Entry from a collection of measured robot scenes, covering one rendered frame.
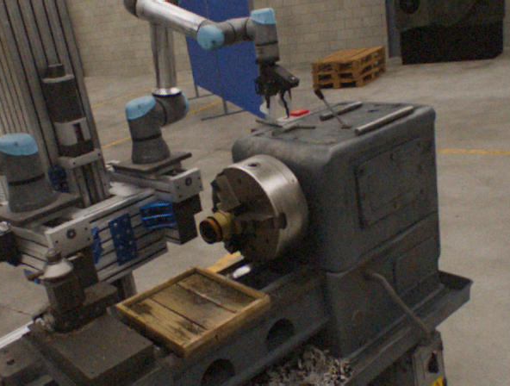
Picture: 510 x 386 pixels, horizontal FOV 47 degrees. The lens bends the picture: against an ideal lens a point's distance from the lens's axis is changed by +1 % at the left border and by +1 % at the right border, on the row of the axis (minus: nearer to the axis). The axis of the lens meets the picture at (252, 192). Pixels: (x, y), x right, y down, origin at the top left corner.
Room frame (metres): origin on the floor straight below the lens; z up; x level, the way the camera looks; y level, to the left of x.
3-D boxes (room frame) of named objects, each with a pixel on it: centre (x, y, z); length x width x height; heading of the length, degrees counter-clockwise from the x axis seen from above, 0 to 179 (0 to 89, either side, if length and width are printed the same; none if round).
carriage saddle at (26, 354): (1.28, 0.52, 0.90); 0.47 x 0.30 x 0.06; 38
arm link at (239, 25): (2.01, -0.04, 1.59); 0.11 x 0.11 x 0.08; 49
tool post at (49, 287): (1.37, 0.52, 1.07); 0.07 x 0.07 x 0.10; 38
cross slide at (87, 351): (1.32, 0.49, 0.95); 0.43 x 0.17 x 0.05; 38
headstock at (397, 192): (1.95, -0.30, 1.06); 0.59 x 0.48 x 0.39; 128
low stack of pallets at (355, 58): (9.76, -1.92, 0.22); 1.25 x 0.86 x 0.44; 146
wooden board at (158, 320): (1.50, 0.23, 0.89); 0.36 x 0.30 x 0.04; 38
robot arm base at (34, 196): (1.86, 0.72, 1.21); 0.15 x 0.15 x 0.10
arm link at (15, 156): (1.86, 0.73, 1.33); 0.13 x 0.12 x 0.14; 66
